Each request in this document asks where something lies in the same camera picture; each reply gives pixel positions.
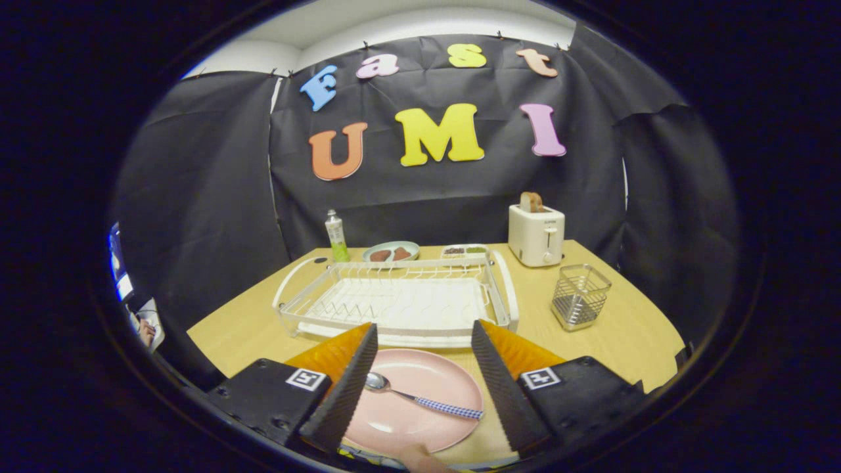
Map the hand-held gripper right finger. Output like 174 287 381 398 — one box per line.
470 319 648 457

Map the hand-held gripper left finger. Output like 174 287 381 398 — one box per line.
207 322 380 454

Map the spoon with blue checked handle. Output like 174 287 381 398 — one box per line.
365 371 485 420

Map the pink plate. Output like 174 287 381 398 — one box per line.
342 348 485 454

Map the white wire dish rack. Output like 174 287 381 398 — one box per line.
273 250 520 349

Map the metal wire basket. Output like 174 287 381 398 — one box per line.
551 263 612 332

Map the white divided dish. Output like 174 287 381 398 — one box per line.
440 244 490 260

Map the pale green plate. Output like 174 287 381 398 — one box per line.
363 240 421 263

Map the white toaster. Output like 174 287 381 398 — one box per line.
508 204 566 268

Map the clear bottle with green liquid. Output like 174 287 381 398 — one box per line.
325 209 350 263

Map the black backdrop cloth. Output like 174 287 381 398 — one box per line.
108 26 743 388

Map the bright blue screen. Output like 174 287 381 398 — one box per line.
108 223 134 302

